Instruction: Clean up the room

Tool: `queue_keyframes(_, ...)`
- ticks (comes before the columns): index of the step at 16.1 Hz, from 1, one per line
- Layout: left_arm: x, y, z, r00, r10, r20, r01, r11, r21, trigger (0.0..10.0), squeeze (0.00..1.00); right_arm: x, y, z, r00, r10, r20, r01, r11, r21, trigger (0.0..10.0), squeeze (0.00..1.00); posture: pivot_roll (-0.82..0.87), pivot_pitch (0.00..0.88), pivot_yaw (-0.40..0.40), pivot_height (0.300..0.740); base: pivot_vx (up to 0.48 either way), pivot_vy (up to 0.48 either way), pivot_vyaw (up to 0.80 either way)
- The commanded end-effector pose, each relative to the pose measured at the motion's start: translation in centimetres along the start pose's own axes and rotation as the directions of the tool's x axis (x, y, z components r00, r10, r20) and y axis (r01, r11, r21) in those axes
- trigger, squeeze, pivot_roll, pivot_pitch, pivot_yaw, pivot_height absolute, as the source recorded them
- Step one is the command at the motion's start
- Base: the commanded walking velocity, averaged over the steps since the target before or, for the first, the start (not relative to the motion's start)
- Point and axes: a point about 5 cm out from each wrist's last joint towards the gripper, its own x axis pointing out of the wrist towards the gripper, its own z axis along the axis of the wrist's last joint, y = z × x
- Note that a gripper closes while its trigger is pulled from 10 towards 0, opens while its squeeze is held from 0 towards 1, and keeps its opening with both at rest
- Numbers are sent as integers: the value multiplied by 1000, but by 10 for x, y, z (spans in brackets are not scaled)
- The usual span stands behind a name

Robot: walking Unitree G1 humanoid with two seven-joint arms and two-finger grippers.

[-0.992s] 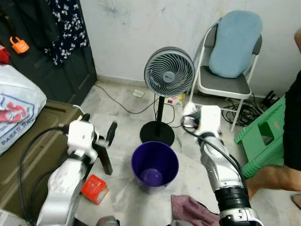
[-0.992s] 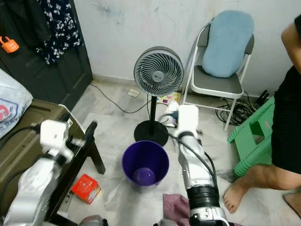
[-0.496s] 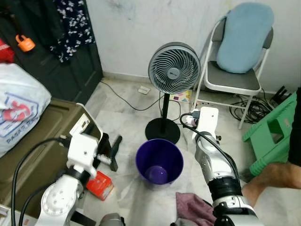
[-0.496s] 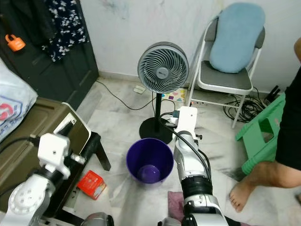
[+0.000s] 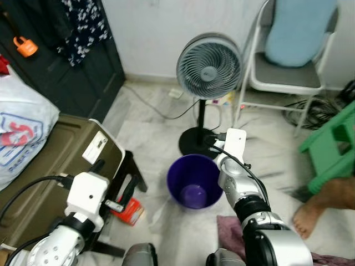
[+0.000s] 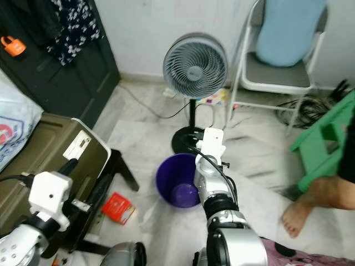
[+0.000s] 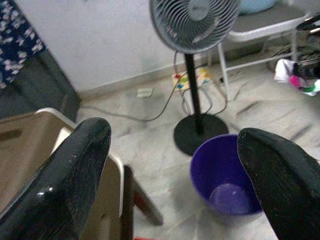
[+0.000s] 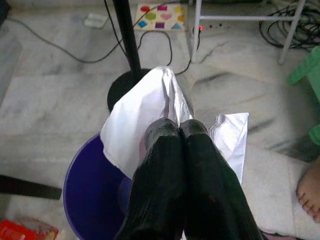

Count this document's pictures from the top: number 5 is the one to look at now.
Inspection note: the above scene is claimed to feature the black metal stand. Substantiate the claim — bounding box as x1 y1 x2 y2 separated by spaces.
83 150 148 258

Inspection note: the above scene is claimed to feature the white suitcase label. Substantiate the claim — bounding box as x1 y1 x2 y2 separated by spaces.
82 131 108 165

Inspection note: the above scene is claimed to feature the red packet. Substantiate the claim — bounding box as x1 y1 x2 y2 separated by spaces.
114 197 145 226

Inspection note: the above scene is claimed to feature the olive brown suitcase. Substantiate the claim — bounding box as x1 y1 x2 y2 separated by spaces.
0 114 125 244

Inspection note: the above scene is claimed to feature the purple plastic bucket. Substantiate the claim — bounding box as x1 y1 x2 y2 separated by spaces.
166 154 224 210

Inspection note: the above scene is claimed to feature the silver robot left leg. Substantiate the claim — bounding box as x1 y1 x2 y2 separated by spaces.
122 243 159 266

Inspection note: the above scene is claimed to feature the silver robot leg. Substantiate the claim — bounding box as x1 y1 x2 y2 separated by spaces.
206 248 247 266
122 243 159 266

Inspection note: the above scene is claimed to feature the white printed plastic bag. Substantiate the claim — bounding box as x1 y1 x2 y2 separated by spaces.
0 66 60 192

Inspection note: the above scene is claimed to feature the green plastic stool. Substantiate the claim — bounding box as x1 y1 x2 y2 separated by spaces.
298 103 355 195

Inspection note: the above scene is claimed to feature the black wardrobe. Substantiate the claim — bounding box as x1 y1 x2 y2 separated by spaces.
0 0 126 122

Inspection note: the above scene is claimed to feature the mauve floor cloth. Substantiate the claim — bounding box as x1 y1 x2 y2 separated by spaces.
215 215 355 266

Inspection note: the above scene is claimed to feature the person bare leg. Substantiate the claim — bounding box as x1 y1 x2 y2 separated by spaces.
292 176 355 240

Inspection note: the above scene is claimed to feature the silver robot right leg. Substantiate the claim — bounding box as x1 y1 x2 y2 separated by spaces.
206 248 247 266

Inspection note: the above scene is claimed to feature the orange padlock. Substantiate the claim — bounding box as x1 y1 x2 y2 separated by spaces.
13 36 38 58

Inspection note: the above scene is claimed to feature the dark floral garment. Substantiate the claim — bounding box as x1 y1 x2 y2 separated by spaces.
55 0 110 67

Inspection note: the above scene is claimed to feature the grey standing fan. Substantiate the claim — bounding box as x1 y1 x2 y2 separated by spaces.
176 32 243 158

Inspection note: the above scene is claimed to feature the white metal folding chair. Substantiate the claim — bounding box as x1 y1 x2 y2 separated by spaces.
236 0 339 136

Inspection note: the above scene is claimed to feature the light blue cushion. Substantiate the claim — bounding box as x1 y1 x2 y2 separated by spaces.
265 0 338 68

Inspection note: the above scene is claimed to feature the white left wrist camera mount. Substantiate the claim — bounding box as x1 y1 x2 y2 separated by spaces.
65 172 110 232

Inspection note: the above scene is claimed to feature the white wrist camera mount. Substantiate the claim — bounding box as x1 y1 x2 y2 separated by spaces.
222 129 247 167
65 172 110 232

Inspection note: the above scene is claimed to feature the grey fan power cable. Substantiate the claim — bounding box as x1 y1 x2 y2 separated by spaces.
125 83 200 120

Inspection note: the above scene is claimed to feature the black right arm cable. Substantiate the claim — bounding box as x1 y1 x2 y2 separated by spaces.
202 132 272 206

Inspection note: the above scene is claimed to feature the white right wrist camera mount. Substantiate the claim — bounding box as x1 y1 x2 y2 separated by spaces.
222 129 247 167

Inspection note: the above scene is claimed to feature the black cable bundle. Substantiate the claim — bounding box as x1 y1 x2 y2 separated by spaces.
283 80 355 131

